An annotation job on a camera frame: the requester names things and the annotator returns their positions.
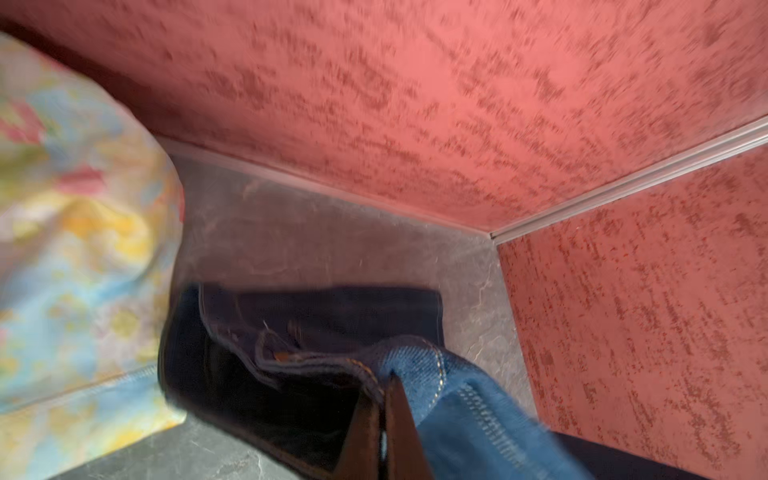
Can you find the right aluminium corner post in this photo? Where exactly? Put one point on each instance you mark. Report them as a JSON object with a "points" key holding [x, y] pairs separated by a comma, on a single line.
{"points": [[723, 147]]}

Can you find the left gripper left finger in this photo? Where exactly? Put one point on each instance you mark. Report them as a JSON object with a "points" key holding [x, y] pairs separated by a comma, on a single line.
{"points": [[360, 455]]}

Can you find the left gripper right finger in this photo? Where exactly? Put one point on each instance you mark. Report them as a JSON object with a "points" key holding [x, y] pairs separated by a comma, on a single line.
{"points": [[405, 457]]}

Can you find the pastel floral skirt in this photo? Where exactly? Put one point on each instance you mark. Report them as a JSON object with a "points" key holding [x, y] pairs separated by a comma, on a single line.
{"points": [[92, 213]]}

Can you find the blue denim skirt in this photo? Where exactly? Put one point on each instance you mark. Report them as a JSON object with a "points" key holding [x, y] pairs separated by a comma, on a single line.
{"points": [[283, 370]]}

